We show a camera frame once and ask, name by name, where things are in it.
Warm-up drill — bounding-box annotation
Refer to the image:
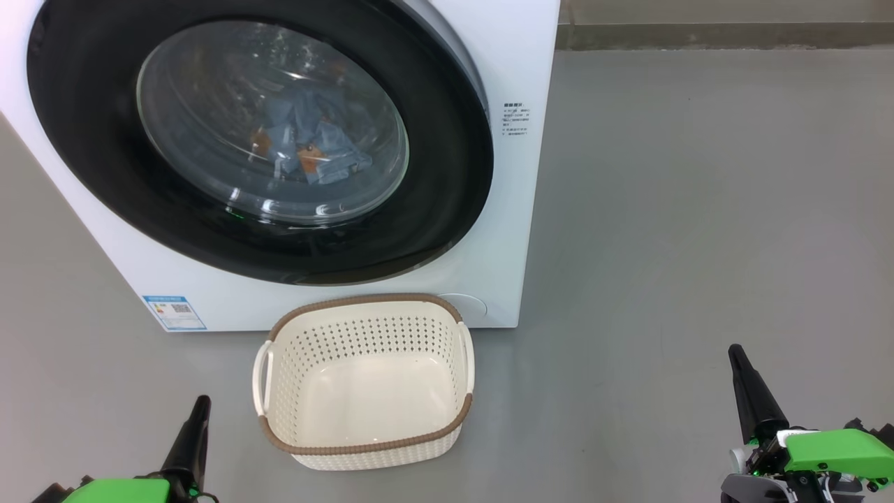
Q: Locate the blue garment with orange print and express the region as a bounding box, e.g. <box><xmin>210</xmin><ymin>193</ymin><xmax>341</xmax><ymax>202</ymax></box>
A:
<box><xmin>276</xmin><ymin>119</ymin><xmax>374</xmax><ymax>186</ymax></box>

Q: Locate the black printed text label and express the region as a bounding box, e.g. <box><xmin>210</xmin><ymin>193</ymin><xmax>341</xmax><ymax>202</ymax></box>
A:
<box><xmin>501</xmin><ymin>103</ymin><xmax>532</xmax><ymax>138</ymax></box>

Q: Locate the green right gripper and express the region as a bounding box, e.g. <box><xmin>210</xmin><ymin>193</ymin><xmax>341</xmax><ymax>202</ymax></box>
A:
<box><xmin>719</xmin><ymin>344</ymin><xmax>894</xmax><ymax>503</ymax></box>

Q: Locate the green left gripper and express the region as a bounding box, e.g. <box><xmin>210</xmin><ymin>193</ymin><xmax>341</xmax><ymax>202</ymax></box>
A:
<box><xmin>61</xmin><ymin>395</ymin><xmax>212</xmax><ymax>503</ymax></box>

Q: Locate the black round glass washer door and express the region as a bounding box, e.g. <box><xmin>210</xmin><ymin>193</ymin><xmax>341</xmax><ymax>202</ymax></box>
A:
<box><xmin>27</xmin><ymin>0</ymin><xmax>495</xmax><ymax>286</ymax></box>

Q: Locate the cream perforated laundry basket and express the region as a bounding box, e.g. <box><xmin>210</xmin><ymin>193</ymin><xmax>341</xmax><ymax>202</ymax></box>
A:
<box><xmin>251</xmin><ymin>293</ymin><xmax>476</xmax><ymax>471</ymax></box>

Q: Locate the blue energy label sticker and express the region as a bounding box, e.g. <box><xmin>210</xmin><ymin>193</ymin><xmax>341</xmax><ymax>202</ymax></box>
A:
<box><xmin>142</xmin><ymin>295</ymin><xmax>207</xmax><ymax>332</ymax></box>

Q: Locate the round white drain filter cover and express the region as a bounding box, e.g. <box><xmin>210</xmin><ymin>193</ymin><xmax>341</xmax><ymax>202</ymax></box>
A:
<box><xmin>440</xmin><ymin>293</ymin><xmax>488</xmax><ymax>328</ymax></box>

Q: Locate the white front-load washing machine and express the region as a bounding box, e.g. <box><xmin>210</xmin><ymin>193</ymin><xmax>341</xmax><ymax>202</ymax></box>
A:
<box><xmin>0</xmin><ymin>0</ymin><xmax>562</xmax><ymax>333</ymax></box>

